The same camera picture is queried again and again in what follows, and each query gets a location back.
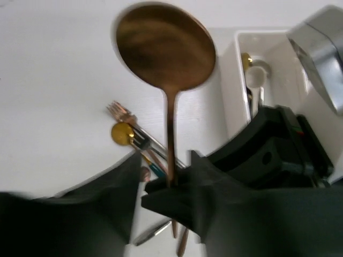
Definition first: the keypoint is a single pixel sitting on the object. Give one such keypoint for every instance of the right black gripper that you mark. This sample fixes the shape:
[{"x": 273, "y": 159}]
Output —
[{"x": 276, "y": 149}]

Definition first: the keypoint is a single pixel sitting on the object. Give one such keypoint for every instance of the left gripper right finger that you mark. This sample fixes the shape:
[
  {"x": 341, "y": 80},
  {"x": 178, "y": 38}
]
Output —
[{"x": 234, "y": 220}]

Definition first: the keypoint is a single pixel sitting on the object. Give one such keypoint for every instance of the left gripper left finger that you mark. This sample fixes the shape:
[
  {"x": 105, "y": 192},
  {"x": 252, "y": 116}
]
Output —
[{"x": 93, "y": 219}]

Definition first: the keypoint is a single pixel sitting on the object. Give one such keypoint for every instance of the white ceramic spoon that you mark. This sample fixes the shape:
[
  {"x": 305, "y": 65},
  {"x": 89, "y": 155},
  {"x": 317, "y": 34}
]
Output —
[{"x": 252, "y": 86}]

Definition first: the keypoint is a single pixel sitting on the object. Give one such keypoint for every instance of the gold spoon green handle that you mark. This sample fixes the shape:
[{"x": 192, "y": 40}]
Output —
[{"x": 246, "y": 61}]

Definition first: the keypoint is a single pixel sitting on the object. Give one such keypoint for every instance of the copper round spoon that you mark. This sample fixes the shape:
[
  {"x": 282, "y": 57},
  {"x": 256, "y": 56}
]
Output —
[{"x": 169, "y": 49}]

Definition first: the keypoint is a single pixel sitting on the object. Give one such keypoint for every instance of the copper fork lower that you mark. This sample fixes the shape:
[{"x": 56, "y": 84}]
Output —
[{"x": 183, "y": 243}]

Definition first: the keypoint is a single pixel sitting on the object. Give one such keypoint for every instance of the copper fork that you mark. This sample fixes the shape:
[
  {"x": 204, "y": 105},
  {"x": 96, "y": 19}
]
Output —
[
  {"x": 121, "y": 114},
  {"x": 183, "y": 243}
]

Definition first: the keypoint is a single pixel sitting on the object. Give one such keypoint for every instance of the silver spoon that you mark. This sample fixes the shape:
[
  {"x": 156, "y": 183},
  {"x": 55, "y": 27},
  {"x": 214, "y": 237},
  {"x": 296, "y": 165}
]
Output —
[{"x": 151, "y": 232}]

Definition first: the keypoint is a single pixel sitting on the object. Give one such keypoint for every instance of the small copper teaspoon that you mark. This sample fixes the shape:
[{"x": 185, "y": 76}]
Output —
[{"x": 145, "y": 174}]

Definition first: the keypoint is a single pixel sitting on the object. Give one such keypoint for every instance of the white left container bin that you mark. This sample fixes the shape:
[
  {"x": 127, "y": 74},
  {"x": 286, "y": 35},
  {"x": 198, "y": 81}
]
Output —
[{"x": 288, "y": 85}]

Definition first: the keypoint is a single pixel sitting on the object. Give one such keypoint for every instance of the gold spoon in pile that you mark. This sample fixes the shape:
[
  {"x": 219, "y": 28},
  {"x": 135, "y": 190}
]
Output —
[{"x": 122, "y": 134}]

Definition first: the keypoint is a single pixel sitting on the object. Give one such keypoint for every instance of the copper fork upper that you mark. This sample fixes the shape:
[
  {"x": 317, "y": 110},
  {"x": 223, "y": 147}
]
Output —
[{"x": 121, "y": 114}]

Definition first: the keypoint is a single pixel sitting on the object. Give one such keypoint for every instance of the green handled fork in pile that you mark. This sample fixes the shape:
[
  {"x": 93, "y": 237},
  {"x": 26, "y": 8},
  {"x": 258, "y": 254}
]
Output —
[{"x": 156, "y": 170}]

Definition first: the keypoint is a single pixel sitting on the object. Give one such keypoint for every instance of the silver fork black handle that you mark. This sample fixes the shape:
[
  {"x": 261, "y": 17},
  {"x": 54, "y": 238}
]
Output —
[{"x": 143, "y": 142}]

